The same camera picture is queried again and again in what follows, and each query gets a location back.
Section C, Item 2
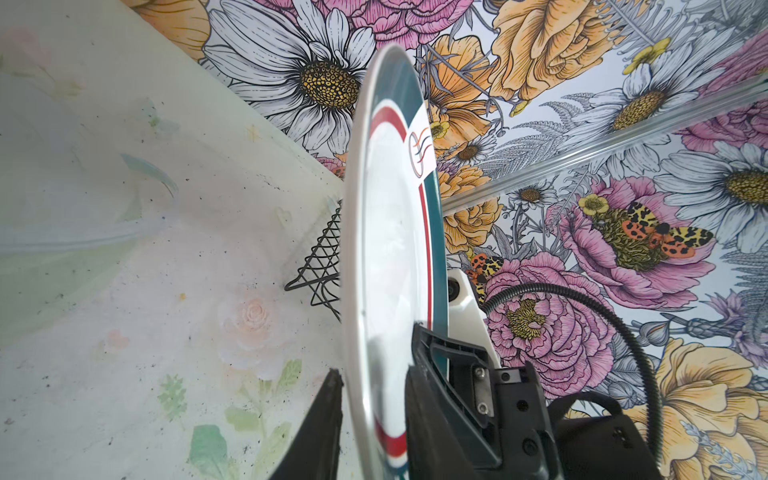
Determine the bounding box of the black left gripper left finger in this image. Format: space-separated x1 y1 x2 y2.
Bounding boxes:
271 369 343 480

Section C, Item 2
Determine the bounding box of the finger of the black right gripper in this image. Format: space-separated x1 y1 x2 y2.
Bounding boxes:
411 324 501 468

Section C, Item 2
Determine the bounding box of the black wire dish rack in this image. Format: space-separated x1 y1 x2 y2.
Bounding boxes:
283 200 342 321

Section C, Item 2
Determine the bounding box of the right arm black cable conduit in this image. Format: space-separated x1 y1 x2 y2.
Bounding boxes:
482 281 666 466

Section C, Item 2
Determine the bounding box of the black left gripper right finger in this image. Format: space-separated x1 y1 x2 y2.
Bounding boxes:
405 366 477 480

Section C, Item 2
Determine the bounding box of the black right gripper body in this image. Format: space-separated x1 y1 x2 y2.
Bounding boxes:
479 365 661 479

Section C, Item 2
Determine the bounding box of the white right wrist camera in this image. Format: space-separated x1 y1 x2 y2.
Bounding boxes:
447 269 501 369

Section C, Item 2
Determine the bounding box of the rearmost green red rimmed plate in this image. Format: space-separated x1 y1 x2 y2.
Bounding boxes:
340 45 446 479

